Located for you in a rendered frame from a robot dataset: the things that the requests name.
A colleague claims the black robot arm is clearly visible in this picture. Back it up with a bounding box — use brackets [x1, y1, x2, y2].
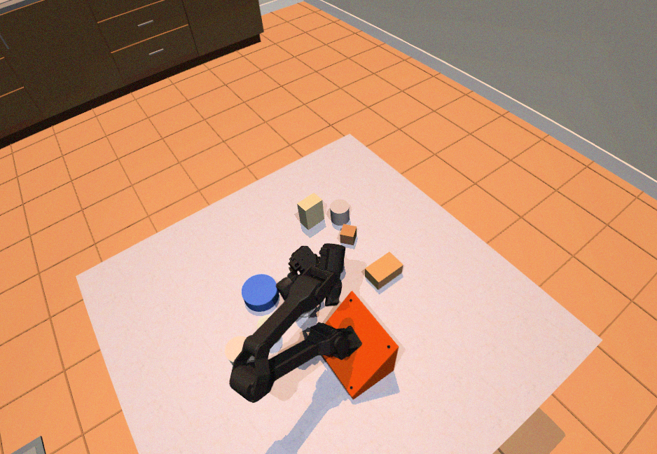
[229, 243, 363, 403]

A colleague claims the dark blue short cylinder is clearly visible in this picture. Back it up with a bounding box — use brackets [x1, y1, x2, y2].
[242, 274, 279, 312]

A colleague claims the glass french press with black knob plunger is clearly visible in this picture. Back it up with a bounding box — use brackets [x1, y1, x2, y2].
[300, 307, 316, 317]

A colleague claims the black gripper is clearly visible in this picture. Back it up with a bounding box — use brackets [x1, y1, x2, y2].
[275, 267, 302, 300]

